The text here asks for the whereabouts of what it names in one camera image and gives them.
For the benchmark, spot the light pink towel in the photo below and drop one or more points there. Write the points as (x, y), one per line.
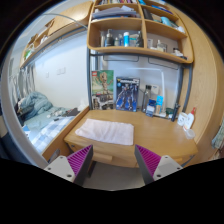
(107, 132)

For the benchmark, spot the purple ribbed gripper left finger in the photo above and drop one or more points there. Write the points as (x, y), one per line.
(74, 167)

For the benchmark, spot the dark bottle on shelf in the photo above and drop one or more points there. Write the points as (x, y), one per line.
(109, 41)

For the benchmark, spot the white bottle red cap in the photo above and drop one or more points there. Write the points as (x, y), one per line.
(190, 119)

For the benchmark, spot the small blue box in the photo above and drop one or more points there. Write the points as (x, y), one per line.
(150, 108)

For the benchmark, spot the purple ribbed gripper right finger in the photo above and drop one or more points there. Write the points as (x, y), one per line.
(154, 167)

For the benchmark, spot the white cup on desk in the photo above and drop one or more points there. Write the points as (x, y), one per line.
(181, 118)

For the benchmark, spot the blue robot model box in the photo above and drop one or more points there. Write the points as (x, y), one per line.
(127, 93)

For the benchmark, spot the blue-grey duvet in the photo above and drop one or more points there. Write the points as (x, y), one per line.
(34, 104)

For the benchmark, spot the clear plastic cup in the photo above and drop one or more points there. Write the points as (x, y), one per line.
(190, 134)

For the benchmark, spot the wooden wall shelf unit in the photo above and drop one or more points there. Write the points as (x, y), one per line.
(154, 30)

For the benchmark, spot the Groot toy box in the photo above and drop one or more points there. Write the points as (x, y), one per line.
(102, 89)

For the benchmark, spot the blue white bottle on shelf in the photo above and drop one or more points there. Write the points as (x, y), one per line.
(126, 39)

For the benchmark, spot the wooden desk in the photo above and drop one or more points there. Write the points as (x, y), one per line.
(161, 136)

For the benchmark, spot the bed with checked sheet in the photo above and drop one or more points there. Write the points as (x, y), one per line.
(43, 128)

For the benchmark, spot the upper wooden bunk board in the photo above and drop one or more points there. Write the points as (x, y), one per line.
(70, 21)

